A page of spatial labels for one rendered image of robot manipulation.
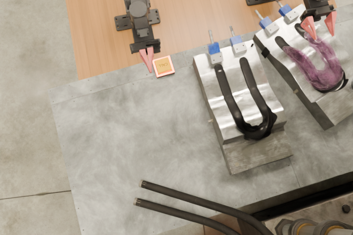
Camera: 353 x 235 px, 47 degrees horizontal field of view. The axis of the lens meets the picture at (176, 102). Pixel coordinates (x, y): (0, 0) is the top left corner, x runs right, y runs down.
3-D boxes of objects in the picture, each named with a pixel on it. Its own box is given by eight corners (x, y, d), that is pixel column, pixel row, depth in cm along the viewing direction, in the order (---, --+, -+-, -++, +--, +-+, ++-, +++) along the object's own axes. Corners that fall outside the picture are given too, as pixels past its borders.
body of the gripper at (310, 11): (335, 9, 137) (329, -11, 139) (306, 14, 136) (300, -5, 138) (328, 17, 143) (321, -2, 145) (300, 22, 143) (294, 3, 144)
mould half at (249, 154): (192, 64, 177) (194, 52, 164) (248, 47, 179) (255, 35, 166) (229, 175, 164) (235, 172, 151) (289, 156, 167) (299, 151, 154)
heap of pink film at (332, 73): (278, 50, 173) (282, 43, 165) (310, 29, 175) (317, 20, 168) (317, 99, 167) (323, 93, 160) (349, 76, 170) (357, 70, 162)
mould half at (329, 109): (252, 39, 180) (257, 28, 169) (298, 9, 184) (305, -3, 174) (324, 130, 170) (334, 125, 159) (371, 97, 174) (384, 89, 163)
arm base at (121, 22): (160, 14, 174) (157, 0, 176) (114, 23, 173) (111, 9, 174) (161, 23, 182) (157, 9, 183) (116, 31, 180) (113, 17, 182)
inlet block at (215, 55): (201, 30, 165) (205, 32, 160) (214, 27, 165) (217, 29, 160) (208, 61, 169) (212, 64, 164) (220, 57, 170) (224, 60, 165)
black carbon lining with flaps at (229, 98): (211, 67, 169) (213, 59, 160) (247, 56, 170) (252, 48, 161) (239, 147, 161) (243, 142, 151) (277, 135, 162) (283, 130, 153)
